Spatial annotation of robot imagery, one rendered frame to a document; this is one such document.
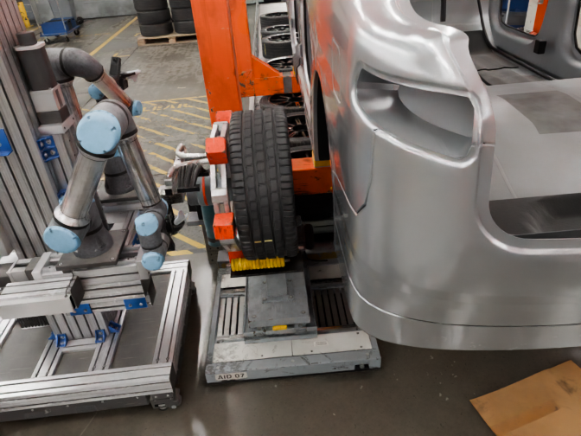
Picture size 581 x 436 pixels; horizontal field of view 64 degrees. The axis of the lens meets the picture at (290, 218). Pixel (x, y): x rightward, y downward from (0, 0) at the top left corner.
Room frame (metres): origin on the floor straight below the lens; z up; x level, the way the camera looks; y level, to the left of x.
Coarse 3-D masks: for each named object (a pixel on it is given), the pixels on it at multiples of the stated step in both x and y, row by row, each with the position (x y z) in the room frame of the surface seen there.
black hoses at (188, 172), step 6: (180, 168) 1.68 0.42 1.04; (186, 168) 1.68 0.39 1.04; (192, 168) 1.67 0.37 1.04; (198, 168) 1.67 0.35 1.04; (180, 174) 1.66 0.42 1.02; (186, 174) 1.66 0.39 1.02; (192, 174) 1.66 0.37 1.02; (198, 174) 1.66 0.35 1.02; (204, 174) 1.75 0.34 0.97; (180, 180) 1.65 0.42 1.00; (186, 180) 1.64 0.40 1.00; (192, 180) 1.64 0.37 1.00; (180, 186) 1.63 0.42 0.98; (186, 186) 1.63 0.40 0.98; (192, 186) 1.63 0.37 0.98; (198, 186) 1.63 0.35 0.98; (180, 192) 1.62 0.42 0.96
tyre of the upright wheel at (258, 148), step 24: (240, 120) 1.79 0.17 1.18; (264, 120) 1.79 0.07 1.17; (240, 144) 1.66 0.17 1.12; (264, 144) 1.66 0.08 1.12; (288, 144) 1.66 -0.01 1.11; (240, 168) 1.59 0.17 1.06; (264, 168) 1.59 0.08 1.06; (288, 168) 1.58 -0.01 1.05; (240, 192) 1.54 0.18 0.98; (264, 192) 1.54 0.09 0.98; (288, 192) 1.54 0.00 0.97; (240, 216) 1.52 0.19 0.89; (264, 216) 1.52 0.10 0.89; (288, 216) 1.52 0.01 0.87; (240, 240) 1.53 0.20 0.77; (264, 240) 1.53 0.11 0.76; (288, 240) 1.53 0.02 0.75
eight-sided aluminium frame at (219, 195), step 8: (216, 128) 1.88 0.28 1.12; (224, 128) 1.87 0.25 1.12; (216, 136) 1.84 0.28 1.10; (224, 136) 1.78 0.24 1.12; (224, 168) 1.65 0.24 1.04; (216, 176) 1.66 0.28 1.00; (224, 176) 1.62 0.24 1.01; (216, 184) 1.62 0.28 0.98; (224, 184) 1.60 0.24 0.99; (216, 192) 1.58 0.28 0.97; (224, 192) 1.58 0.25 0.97; (216, 200) 1.57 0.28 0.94; (224, 200) 1.57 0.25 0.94; (216, 208) 1.57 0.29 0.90; (232, 208) 1.98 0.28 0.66; (224, 240) 1.57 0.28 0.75; (232, 240) 1.57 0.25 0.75; (232, 248) 1.71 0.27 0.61; (240, 248) 1.71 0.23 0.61
